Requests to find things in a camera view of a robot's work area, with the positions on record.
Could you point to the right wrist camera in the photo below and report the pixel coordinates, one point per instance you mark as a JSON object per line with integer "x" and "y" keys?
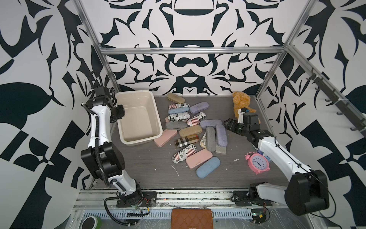
{"x": 241, "y": 113}

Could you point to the tan teddy bear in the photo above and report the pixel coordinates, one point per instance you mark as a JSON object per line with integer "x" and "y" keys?
{"x": 241, "y": 100}

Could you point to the flag newspaper case front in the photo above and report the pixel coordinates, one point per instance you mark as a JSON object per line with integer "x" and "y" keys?
{"x": 183, "y": 154}

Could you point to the cream plastic storage box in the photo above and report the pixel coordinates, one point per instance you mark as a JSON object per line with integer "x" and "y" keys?
{"x": 141, "y": 123}

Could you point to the grey wall hook rail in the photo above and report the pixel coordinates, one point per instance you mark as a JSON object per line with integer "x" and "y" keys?
{"x": 343, "y": 104}

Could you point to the plaid fabric glasses case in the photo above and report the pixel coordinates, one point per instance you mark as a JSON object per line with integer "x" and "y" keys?
{"x": 186, "y": 141}

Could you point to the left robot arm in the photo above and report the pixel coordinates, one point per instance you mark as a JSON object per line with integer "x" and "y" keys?
{"x": 102, "y": 158}

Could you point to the flag newspaper case centre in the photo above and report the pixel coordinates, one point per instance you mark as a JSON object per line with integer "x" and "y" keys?
{"x": 196, "y": 119}

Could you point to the newspaper print case at back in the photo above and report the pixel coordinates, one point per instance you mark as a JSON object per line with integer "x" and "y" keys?
{"x": 178, "y": 105}

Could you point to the tan fabric case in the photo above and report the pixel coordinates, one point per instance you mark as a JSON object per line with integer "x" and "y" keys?
{"x": 194, "y": 130}
{"x": 175, "y": 98}

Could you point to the pink hard case front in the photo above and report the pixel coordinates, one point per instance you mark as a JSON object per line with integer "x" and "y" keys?
{"x": 198, "y": 158}

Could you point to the brown quilted wallet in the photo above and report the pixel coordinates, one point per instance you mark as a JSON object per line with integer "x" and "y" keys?
{"x": 192, "y": 219}

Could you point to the blue fabric case front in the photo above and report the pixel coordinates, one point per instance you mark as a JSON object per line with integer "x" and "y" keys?
{"x": 208, "y": 167}

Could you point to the purple case horizontal middle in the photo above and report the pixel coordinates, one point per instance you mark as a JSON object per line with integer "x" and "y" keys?
{"x": 210, "y": 123}

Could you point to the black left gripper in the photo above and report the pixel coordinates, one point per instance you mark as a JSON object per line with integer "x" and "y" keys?
{"x": 120, "y": 109}

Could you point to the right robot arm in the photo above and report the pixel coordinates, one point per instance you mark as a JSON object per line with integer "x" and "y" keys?
{"x": 307, "y": 191}

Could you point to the pink hard case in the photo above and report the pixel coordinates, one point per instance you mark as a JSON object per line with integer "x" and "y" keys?
{"x": 166, "y": 136}
{"x": 198, "y": 158}

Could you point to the grey fabric case horizontal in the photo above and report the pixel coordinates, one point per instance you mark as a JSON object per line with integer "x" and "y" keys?
{"x": 176, "y": 125}

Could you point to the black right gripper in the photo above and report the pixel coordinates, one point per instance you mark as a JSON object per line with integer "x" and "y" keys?
{"x": 231, "y": 124}

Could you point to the newspaper flag case left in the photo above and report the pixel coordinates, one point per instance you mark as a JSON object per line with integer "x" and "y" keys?
{"x": 179, "y": 117}

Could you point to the grey fabric case upright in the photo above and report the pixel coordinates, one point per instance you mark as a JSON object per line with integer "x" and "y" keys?
{"x": 211, "y": 139}

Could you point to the green tape roll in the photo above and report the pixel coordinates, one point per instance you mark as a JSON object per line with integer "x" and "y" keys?
{"x": 92, "y": 222}

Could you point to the pink alarm clock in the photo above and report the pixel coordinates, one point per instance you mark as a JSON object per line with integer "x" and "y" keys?
{"x": 257, "y": 163}

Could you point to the blue tissue pack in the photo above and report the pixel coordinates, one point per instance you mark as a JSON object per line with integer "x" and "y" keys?
{"x": 264, "y": 155}

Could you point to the map print glasses case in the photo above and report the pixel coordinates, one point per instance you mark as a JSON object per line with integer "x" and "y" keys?
{"x": 203, "y": 141}

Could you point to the light blue case at back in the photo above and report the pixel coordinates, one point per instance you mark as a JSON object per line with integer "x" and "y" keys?
{"x": 178, "y": 110}

